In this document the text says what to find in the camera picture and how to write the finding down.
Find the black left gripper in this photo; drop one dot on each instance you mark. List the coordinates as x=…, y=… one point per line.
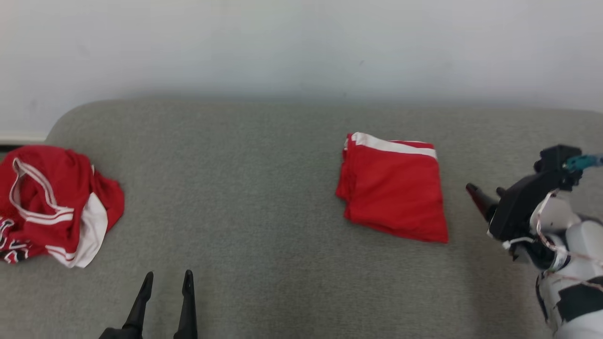
x=122, y=333

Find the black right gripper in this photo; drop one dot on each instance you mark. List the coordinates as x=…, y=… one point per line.
x=518, y=212

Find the red shorts with white stripe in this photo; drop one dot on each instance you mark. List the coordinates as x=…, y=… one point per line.
x=395, y=197

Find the red and white jersey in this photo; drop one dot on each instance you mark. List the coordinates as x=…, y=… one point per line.
x=52, y=188

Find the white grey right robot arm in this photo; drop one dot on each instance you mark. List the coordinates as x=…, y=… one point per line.
x=584, y=235

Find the grey fabric sofa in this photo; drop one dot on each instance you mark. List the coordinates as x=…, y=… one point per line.
x=235, y=188

